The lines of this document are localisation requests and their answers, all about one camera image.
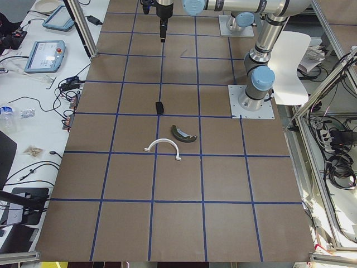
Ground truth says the far blue teach pendant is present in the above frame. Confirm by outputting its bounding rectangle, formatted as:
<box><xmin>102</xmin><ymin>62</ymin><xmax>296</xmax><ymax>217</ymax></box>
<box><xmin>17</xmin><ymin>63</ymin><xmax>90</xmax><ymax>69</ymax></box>
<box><xmin>42</xmin><ymin>5</ymin><xmax>74</xmax><ymax>32</ymax></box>

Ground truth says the black brake pad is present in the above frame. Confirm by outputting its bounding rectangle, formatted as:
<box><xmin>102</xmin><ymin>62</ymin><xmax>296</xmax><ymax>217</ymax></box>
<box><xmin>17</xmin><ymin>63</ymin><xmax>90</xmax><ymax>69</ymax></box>
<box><xmin>155</xmin><ymin>102</ymin><xmax>165</xmax><ymax>115</ymax></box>

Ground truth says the white curved plastic clamp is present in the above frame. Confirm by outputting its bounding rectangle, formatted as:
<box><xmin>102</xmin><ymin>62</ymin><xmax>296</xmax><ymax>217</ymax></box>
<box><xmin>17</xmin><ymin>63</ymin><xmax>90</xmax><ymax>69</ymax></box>
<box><xmin>143</xmin><ymin>138</ymin><xmax>182</xmax><ymax>161</ymax></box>

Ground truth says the green curved brake shoe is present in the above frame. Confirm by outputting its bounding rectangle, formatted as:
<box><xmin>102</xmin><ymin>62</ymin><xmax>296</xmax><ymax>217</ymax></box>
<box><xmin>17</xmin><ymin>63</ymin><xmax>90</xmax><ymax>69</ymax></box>
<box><xmin>171</xmin><ymin>125</ymin><xmax>197</xmax><ymax>143</ymax></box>

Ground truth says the white plastic chair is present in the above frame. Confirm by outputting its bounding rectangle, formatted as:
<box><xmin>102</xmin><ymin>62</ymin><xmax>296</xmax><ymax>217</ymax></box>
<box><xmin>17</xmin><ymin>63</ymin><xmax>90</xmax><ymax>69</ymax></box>
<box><xmin>268</xmin><ymin>31</ymin><xmax>311</xmax><ymax>106</ymax></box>

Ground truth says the bag of small parts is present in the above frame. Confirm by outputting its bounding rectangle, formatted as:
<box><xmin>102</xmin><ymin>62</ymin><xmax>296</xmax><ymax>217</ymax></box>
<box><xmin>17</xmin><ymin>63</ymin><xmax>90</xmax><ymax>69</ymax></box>
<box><xmin>23</xmin><ymin>146</ymin><xmax>44</xmax><ymax>158</ymax></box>

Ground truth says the black power adapter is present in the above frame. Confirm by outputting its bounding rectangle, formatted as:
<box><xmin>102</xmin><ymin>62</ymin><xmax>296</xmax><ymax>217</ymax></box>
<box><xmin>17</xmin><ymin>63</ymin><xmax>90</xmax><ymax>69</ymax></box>
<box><xmin>86</xmin><ymin>15</ymin><xmax>103</xmax><ymax>26</ymax></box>

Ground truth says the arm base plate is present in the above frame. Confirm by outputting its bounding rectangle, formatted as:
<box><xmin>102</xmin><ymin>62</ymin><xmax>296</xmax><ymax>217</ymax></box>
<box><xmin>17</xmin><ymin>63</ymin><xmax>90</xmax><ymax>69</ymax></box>
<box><xmin>219</xmin><ymin>15</ymin><xmax>254</xmax><ymax>38</ymax></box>
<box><xmin>228</xmin><ymin>85</ymin><xmax>274</xmax><ymax>119</ymax></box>

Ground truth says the black monitor stand base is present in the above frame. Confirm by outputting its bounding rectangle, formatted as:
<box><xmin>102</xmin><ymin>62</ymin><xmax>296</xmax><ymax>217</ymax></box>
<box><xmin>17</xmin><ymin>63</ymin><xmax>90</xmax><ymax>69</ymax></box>
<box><xmin>1</xmin><ymin>188</ymin><xmax>50</xmax><ymax>226</ymax></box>

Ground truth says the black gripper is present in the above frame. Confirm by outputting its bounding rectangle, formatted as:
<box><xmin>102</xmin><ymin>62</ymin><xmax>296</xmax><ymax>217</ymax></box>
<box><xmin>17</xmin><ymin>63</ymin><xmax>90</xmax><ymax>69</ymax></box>
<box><xmin>156</xmin><ymin>0</ymin><xmax>174</xmax><ymax>43</ymax></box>

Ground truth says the white round plate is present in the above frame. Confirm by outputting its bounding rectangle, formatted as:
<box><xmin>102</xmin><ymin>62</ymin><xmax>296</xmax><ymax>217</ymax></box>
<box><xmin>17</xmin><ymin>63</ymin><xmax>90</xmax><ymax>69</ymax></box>
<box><xmin>34</xmin><ymin>0</ymin><xmax>61</xmax><ymax>14</ymax></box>

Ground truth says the clear plastic water bottle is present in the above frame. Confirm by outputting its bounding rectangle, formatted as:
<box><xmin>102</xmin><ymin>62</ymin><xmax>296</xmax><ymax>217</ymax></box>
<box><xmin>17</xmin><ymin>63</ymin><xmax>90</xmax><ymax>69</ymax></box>
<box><xmin>1</xmin><ymin>104</ymin><xmax>17</xmax><ymax>133</ymax></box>

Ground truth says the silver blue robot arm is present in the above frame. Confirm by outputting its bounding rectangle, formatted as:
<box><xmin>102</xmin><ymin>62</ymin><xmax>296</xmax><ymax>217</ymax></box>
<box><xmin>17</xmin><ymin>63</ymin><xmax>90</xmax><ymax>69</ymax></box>
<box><xmin>182</xmin><ymin>0</ymin><xmax>311</xmax><ymax>111</ymax></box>
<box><xmin>219</xmin><ymin>11</ymin><xmax>254</xmax><ymax>33</ymax></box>

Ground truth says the blue teach pendant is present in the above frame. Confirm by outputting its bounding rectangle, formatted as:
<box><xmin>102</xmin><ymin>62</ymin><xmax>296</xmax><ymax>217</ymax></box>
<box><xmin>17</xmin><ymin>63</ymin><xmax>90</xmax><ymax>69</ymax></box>
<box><xmin>25</xmin><ymin>40</ymin><xmax>66</xmax><ymax>73</ymax></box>
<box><xmin>42</xmin><ymin>5</ymin><xmax>74</xmax><ymax>32</ymax></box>

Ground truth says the near blue teach pendant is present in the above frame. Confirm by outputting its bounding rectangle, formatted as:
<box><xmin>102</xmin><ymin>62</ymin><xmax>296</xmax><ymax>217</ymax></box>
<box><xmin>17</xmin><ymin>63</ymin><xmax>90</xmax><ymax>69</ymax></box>
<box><xmin>25</xmin><ymin>40</ymin><xmax>66</xmax><ymax>73</ymax></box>

